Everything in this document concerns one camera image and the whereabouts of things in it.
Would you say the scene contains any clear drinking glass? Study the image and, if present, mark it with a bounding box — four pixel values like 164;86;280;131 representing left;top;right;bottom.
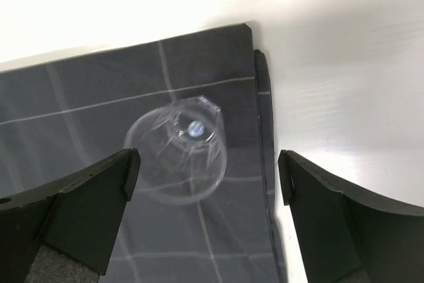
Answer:
124;95;227;205

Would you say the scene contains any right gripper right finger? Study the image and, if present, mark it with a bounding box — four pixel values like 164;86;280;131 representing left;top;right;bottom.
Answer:
278;150;423;282

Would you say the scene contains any dark grey checked cloth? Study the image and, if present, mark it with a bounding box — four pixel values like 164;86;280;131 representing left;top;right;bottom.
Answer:
1;25;286;282

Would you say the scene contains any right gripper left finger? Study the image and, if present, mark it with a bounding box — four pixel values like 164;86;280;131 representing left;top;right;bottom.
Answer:
1;149;140;282

